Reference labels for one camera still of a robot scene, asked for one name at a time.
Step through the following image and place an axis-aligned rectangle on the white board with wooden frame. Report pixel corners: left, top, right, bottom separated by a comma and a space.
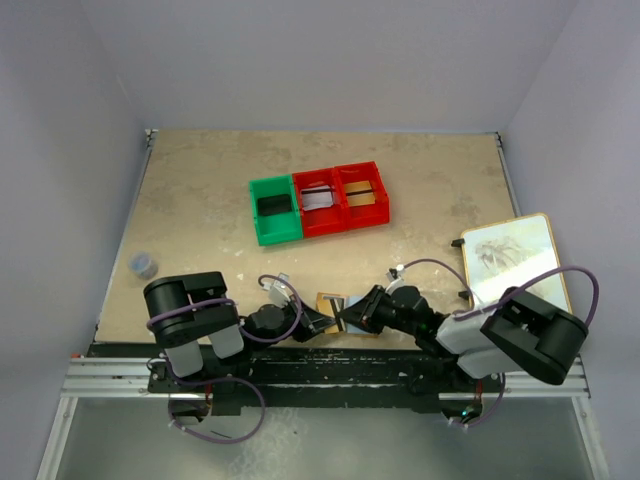
452, 213, 560, 308

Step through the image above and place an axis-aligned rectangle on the green plastic bin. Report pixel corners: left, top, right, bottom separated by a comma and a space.
249, 175, 303, 246

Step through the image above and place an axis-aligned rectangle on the red bin with gold card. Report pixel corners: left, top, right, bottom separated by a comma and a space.
334, 162, 390, 230

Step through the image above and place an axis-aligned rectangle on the red bin with silver card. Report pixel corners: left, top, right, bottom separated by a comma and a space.
293, 168, 347, 238

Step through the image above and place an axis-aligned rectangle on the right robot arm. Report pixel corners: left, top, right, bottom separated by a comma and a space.
338, 285, 589, 385

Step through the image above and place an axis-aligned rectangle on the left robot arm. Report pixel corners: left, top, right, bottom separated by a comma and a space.
143, 271, 336, 380

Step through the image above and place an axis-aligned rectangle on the black card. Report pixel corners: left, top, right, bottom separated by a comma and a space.
256, 194, 292, 217

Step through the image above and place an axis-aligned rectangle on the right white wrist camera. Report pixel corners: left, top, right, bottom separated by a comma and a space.
386, 264, 405, 295

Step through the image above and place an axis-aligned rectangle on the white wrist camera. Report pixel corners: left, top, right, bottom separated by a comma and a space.
258, 273, 292, 307
386, 264, 405, 295

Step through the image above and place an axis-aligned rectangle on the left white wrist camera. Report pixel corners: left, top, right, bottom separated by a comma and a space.
258, 273, 292, 307

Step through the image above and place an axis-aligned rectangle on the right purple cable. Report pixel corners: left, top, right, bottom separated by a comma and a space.
387, 258, 601, 431

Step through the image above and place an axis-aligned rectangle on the aluminium frame rail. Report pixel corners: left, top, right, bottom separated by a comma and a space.
59, 352, 594, 401

